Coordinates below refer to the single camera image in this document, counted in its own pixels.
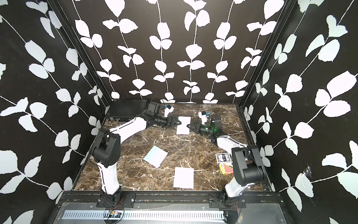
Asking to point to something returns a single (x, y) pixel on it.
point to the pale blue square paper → (155, 156)
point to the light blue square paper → (182, 129)
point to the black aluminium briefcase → (125, 110)
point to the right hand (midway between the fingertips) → (186, 125)
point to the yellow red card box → (226, 168)
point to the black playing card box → (223, 157)
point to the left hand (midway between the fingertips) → (179, 121)
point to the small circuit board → (114, 214)
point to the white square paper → (183, 178)
